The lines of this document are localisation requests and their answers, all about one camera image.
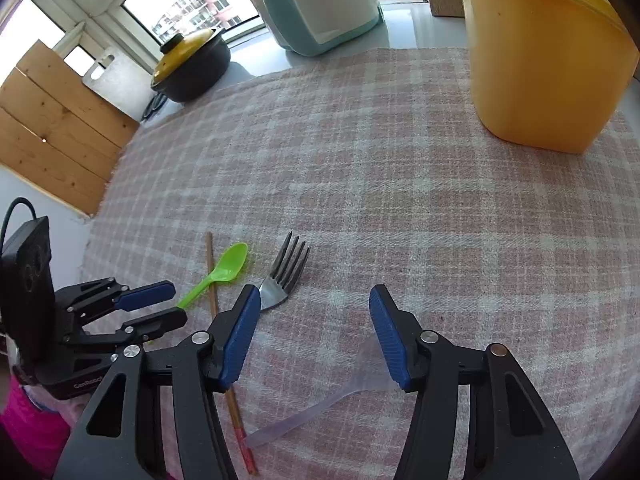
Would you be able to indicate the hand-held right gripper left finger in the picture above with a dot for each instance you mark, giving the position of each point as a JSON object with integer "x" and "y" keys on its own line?
{"x": 242, "y": 340}

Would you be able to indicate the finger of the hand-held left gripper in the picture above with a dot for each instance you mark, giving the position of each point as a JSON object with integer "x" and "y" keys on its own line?
{"x": 160, "y": 321}
{"x": 145, "y": 295}

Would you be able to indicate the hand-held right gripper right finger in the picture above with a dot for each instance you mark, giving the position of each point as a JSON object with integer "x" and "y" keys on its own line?
{"x": 390, "y": 340}

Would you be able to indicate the metal fork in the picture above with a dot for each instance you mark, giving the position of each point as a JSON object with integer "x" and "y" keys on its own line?
{"x": 277, "y": 292}

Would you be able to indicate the wooden chopstick red end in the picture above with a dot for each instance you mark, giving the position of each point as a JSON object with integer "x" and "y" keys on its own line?
{"x": 210, "y": 255}

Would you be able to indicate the green plastic spoon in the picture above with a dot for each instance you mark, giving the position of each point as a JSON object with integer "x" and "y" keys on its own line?
{"x": 230, "y": 262}

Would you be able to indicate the clear plastic spoon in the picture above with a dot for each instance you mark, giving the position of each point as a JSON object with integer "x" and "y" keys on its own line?
{"x": 300, "y": 417}

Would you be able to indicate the yellow plastic container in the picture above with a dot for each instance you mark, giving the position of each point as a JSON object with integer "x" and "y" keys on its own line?
{"x": 540, "y": 60}

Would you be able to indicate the person's left forearm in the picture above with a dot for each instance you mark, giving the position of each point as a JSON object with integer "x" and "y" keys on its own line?
{"x": 25, "y": 430}

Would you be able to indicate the pink plaid tablecloth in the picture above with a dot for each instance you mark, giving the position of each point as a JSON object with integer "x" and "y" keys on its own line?
{"x": 375, "y": 185}

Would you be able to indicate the wooden plank panel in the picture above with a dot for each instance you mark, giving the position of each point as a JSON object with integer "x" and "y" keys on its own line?
{"x": 55, "y": 125}

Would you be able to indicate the black scissors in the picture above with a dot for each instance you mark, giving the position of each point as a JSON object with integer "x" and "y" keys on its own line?
{"x": 150, "y": 110}

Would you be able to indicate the white cutting board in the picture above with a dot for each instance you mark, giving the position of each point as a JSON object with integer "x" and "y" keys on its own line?
{"x": 115, "y": 85}

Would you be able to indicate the black casserole pot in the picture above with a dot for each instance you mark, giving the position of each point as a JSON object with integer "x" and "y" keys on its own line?
{"x": 200, "y": 77}

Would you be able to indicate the yellow pot lid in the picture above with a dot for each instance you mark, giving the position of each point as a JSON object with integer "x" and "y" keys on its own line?
{"x": 180, "y": 57}

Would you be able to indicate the white teal electric cooker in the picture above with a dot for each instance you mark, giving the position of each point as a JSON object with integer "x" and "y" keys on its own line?
{"x": 325, "y": 5}

